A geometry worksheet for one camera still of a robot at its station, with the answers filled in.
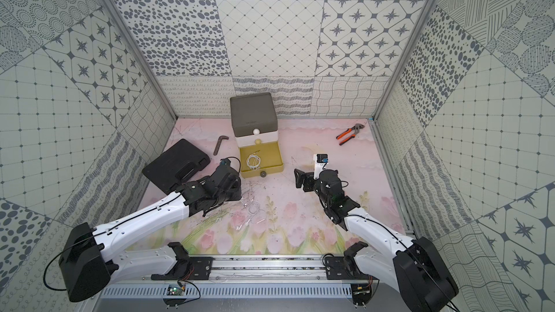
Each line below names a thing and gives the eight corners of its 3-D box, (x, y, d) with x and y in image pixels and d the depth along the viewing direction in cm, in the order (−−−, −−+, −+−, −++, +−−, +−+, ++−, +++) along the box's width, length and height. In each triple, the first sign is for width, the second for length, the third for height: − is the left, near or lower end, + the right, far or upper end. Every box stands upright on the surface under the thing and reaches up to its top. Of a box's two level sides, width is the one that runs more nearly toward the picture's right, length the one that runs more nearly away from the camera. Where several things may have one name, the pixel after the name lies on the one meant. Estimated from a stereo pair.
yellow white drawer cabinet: (240, 159, 106) (231, 129, 89) (236, 120, 124) (229, 88, 106) (279, 153, 109) (278, 122, 91) (270, 115, 126) (268, 84, 109)
